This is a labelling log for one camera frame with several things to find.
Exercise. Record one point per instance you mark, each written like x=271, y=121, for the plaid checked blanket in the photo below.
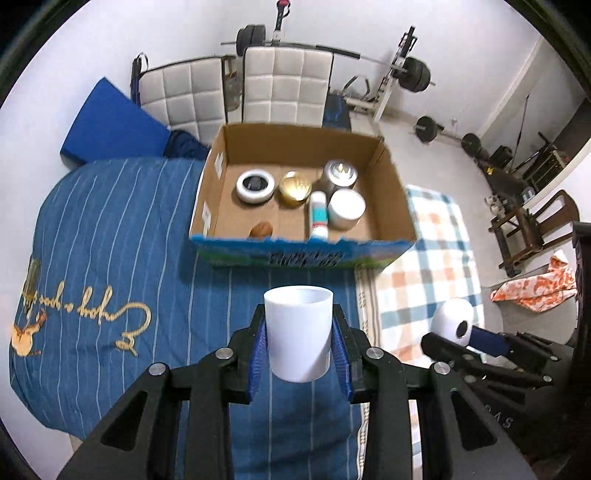
x=429, y=258

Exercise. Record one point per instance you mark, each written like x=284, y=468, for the long barbell with black plates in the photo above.
x=415, y=74

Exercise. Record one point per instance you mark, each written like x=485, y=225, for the silver metal can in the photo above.
x=339, y=177

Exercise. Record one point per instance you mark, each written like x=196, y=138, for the white teal tube bottle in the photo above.
x=318, y=214

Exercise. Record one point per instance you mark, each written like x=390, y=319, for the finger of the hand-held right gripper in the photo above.
x=452, y=353
x=485, y=341

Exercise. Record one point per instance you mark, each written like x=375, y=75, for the grey seat cushion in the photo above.
x=531, y=323

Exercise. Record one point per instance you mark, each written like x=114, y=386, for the dark blue cloth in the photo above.
x=184, y=145

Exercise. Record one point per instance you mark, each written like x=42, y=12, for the large white jar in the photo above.
x=346, y=207

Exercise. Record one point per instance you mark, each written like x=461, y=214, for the round gold tin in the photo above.
x=294, y=188

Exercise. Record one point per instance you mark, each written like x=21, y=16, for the white quilted chair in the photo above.
x=286, y=85
x=184, y=94

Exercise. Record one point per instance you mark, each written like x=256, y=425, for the blue striped blanket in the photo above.
x=115, y=230

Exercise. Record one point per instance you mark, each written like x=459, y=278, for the cardboard box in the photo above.
x=231, y=219

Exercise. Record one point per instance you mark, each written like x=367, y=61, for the orange white patterned cloth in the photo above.
x=535, y=286

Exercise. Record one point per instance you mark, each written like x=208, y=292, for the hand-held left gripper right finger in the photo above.
x=341, y=364

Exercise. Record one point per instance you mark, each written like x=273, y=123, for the short barbell with black plates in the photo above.
x=425, y=129

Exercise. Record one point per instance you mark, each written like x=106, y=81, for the black speaker box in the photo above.
x=501, y=157

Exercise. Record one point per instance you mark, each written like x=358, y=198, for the barbell on bench rack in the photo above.
x=385, y=92

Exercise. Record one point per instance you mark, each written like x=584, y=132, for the black blue weight bench pad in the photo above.
x=336, y=110

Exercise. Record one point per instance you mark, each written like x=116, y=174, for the white jar with black lid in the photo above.
x=255, y=187

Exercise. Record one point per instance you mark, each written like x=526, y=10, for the dark wooden chair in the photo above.
x=521, y=230

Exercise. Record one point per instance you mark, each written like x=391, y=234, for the black equipment frame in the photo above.
x=547, y=161

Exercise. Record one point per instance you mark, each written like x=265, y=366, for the brown walnut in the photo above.
x=261, y=230

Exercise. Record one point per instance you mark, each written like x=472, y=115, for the blue foam mat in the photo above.
x=113, y=124

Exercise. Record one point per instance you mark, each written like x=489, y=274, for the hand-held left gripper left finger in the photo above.
x=258, y=364

